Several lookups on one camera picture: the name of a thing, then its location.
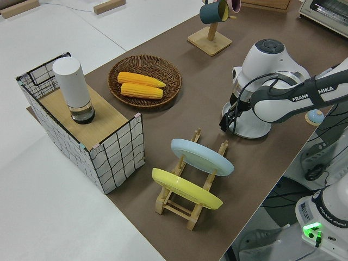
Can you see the yellow plate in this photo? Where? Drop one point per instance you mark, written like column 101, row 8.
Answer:
column 185, row 187

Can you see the small blue call bell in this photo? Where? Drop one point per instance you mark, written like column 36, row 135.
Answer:
column 314, row 117

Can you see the pink mug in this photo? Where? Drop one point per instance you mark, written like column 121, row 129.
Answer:
column 235, row 5

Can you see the dark blue mug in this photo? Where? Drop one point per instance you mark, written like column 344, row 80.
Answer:
column 210, row 12

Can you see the light blue plate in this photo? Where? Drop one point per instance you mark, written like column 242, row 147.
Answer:
column 201, row 156

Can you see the wooden block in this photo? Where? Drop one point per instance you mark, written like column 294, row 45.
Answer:
column 19, row 8
column 108, row 6

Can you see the yellow corn cob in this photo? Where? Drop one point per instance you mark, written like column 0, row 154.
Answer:
column 141, row 91
column 138, row 79

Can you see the brown table mat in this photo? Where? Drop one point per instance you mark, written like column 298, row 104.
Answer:
column 190, row 122

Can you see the brown wicker basket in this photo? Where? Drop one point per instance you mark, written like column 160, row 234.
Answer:
column 144, row 63

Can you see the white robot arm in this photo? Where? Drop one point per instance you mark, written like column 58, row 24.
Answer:
column 272, row 62

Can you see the large wooden box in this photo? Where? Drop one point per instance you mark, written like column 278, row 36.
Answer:
column 266, row 4

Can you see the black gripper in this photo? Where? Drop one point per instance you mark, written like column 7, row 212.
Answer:
column 239, row 104

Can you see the wooden plate rack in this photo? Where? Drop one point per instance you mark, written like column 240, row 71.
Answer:
column 176, row 210

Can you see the white toaster oven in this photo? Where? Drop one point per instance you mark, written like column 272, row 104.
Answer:
column 326, row 13

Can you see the wooden mug rack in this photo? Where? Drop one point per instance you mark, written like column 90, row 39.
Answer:
column 209, row 43

